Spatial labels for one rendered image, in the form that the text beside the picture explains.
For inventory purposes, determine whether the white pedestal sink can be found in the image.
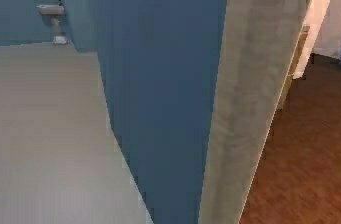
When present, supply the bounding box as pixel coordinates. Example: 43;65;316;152
36;3;70;46

